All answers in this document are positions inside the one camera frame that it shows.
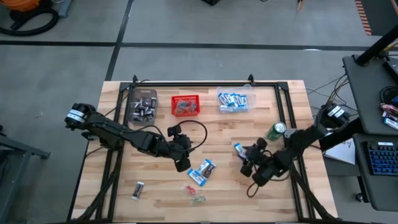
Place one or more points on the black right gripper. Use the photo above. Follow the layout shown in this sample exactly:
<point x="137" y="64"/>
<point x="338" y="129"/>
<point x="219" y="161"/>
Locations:
<point x="264" y="165"/>

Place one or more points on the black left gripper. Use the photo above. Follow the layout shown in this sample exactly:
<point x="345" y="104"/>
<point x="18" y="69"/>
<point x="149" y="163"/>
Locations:
<point x="177" y="149"/>

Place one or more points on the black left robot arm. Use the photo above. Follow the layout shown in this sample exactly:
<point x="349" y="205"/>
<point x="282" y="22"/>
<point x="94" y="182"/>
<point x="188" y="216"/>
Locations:
<point x="109" y="132"/>

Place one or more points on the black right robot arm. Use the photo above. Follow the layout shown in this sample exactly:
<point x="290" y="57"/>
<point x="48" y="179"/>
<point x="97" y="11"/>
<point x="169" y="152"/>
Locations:
<point x="301" y="140"/>

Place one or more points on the red wrapped gummy candy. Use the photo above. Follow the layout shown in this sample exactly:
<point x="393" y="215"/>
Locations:
<point x="189" y="189"/>

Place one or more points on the green soda can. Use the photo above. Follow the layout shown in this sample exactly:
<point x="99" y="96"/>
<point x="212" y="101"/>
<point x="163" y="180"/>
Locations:
<point x="276" y="131"/>

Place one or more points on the grey translucent plastic bin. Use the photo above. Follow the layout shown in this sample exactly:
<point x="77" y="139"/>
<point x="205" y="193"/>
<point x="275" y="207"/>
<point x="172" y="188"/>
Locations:
<point x="143" y="123"/>

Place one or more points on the red plastic basket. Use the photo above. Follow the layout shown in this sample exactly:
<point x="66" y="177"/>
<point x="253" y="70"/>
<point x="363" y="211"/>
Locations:
<point x="185" y="97"/>

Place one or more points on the clear plastic bin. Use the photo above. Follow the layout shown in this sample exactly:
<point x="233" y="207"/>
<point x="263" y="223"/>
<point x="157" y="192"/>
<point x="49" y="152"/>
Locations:
<point x="252" y="90"/>

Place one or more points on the white paper sheet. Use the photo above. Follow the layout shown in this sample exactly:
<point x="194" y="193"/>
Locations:
<point x="342" y="152"/>

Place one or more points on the dark grey desk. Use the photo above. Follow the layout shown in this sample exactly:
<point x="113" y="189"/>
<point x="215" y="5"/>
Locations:
<point x="379" y="193"/>
<point x="367" y="102"/>

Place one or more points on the black backlit keyboard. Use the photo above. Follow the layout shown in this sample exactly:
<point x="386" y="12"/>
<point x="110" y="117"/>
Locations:
<point x="384" y="158"/>

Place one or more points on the red snack packet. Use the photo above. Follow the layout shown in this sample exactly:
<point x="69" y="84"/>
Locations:
<point x="388" y="109"/>

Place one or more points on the dark grey metal cart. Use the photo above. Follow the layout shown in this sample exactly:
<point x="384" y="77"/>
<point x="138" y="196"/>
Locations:
<point x="25" y="148"/>

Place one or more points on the black slanted pole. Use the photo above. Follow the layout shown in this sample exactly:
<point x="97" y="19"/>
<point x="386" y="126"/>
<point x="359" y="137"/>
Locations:
<point x="376" y="48"/>

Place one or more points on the black mat orange striped edge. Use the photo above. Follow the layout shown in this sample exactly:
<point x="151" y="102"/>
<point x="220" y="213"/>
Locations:
<point x="382" y="15"/>

